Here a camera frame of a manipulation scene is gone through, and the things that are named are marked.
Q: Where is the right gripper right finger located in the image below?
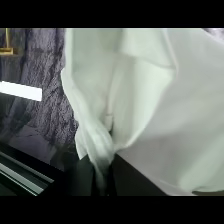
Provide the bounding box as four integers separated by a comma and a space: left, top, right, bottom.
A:
110, 152, 168, 197

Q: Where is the white garment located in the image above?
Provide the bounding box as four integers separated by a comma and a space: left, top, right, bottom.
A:
60, 27, 224, 197

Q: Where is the silver frame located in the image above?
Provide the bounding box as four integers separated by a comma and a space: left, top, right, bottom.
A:
0, 150, 55, 197

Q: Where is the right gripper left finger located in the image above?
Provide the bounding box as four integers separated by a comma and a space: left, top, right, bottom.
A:
63, 153, 101, 197

